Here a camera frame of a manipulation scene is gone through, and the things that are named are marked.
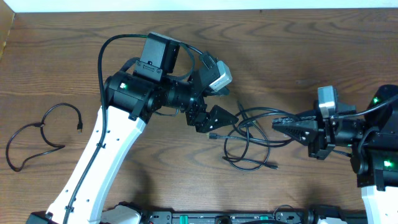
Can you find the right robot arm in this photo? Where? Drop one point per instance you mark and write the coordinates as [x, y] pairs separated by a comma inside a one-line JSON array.
[[371, 135]]

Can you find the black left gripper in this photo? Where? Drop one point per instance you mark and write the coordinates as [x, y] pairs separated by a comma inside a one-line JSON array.
[[199, 112]]

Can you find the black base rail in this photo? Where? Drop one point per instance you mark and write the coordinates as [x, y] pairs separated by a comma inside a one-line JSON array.
[[217, 217]]

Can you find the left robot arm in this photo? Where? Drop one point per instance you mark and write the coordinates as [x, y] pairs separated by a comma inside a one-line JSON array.
[[169, 73]]

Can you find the cardboard panel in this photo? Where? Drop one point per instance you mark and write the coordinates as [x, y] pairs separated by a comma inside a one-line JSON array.
[[6, 22]]

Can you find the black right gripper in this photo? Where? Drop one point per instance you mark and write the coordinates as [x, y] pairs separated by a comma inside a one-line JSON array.
[[323, 134]]

